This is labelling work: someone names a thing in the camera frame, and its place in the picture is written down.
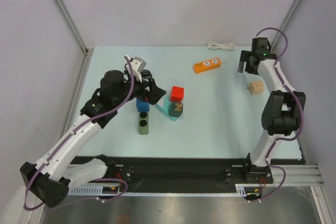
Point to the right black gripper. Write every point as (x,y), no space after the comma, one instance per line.
(247,57)

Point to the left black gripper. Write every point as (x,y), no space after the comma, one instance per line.
(155,93)

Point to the teal triangular power socket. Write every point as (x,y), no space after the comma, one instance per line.
(163,106)

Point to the blue cube plug adapter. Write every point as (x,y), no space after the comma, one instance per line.
(142,106)

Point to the red cube plug adapter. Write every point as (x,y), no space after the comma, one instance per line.
(176,94)

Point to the dark green cube adapter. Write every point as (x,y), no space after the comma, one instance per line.
(175,109)

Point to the green power strip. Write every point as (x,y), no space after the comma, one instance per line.
(143,123)

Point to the beige cube plug adapter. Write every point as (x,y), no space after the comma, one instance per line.
(256,87)

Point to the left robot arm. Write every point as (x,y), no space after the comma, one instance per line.
(48,178)

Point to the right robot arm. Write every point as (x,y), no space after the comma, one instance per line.
(282,117)

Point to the orange power strip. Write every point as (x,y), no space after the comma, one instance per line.
(207,65)

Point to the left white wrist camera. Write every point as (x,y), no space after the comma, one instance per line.
(137,66)

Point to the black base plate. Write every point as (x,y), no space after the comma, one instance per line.
(185,174)

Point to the right aluminium frame post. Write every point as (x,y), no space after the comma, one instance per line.
(289,15)

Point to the aluminium frame post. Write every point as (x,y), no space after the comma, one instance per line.
(289,15)
(60,5)

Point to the left aluminium frame post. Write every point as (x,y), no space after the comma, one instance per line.
(60,5)

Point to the white slotted cable duct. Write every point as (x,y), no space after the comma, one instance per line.
(111,191)

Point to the aluminium front rail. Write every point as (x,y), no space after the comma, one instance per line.
(302,175)

